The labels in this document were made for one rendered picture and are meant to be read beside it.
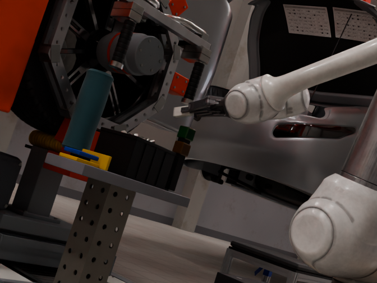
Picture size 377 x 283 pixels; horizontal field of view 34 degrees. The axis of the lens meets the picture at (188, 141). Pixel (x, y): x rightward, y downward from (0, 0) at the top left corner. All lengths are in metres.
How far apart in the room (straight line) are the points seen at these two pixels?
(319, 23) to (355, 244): 4.34
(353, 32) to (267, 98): 3.89
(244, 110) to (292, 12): 4.14
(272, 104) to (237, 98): 0.09
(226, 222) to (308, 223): 9.25
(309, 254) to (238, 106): 0.44
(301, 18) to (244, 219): 5.85
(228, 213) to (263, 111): 8.98
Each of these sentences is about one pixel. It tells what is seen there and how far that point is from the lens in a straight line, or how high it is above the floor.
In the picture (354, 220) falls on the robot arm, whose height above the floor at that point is 0.51.
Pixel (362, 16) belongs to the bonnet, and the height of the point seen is 2.31.
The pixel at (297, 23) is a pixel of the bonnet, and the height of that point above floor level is 2.25.
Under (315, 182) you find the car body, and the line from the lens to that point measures 4.50.
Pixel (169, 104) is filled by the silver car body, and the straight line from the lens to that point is 2.90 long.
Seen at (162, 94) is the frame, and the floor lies 0.79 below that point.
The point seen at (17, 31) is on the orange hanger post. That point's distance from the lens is 1.78.
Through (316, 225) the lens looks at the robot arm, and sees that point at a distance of 1.28.
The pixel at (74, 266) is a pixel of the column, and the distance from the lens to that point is 1.73.
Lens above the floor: 0.44
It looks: 5 degrees up
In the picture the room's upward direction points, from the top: 18 degrees clockwise
